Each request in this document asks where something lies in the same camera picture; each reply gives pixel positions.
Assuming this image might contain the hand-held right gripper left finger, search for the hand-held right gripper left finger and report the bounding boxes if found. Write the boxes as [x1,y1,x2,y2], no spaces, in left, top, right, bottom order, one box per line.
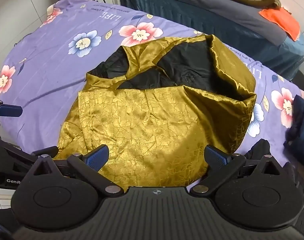
[32,144,124,197]

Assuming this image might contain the black cloth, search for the black cloth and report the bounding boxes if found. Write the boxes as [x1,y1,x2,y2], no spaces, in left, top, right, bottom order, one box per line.
[247,139,272,160]

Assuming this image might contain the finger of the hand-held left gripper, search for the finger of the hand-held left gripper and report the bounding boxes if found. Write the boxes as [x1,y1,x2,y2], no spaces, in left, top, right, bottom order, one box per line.
[0,140,36,166]
[0,97,23,117]

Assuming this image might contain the grey blanket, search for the grey blanket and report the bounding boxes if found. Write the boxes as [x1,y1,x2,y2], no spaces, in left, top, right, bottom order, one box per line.
[123,0,292,46]

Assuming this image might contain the gold satin jacket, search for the gold satin jacket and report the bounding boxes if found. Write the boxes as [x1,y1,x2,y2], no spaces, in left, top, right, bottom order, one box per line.
[53,34,257,189]

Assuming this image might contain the purple floral bedsheet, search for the purple floral bedsheet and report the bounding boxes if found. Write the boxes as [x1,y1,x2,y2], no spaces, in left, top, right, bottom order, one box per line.
[0,0,304,188]

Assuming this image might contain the orange cloth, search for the orange cloth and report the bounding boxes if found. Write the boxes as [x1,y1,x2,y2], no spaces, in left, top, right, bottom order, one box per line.
[258,6,301,42]

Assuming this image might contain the dark teal bed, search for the dark teal bed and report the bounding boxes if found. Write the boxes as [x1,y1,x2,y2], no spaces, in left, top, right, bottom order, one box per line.
[118,0,304,80]

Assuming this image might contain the navy blue clothes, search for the navy blue clothes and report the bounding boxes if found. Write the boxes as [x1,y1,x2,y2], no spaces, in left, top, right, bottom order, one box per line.
[284,94,304,170]

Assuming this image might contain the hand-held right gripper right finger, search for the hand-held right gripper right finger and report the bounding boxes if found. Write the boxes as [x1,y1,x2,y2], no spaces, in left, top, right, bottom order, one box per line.
[191,145,280,197]

